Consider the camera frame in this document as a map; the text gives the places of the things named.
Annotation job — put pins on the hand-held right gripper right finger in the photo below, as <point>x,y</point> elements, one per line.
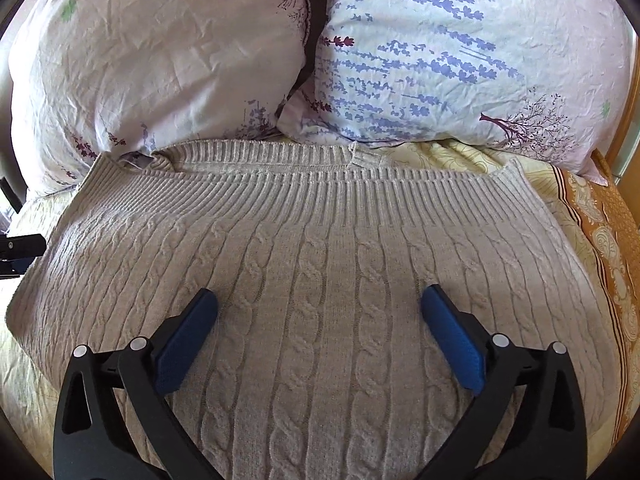
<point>452,335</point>

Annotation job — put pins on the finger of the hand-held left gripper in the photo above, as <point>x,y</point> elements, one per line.
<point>22,246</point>

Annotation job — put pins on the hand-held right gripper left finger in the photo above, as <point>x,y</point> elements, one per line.
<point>187,335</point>

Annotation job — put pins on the dark flat panel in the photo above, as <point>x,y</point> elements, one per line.
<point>10,192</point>

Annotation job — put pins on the yellow patterned bedsheet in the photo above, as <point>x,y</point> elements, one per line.
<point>565,210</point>

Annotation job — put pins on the white floral pillow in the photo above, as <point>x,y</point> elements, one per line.
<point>165,60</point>

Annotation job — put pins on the blue lavender print pillow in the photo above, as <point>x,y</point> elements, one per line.
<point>450,60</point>

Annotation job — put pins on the wooden framed cabinet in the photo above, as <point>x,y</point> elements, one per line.
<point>631,125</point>

